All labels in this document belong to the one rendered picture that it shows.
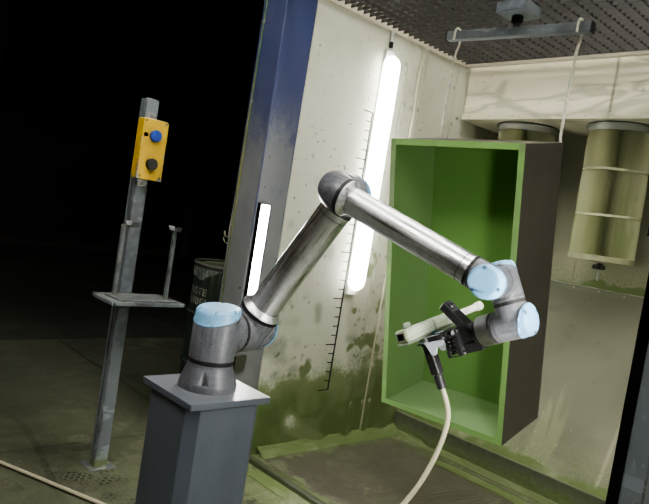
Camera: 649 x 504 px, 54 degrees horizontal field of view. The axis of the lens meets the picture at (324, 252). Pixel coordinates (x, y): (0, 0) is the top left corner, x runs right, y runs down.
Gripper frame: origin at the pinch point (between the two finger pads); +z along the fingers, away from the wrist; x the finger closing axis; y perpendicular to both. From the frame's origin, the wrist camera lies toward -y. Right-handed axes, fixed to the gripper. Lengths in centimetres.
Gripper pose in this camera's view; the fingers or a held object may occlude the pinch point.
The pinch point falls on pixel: (424, 338)
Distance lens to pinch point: 203.4
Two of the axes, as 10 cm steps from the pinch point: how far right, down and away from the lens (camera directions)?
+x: 6.5, -1.5, 7.4
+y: 3.2, 9.4, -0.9
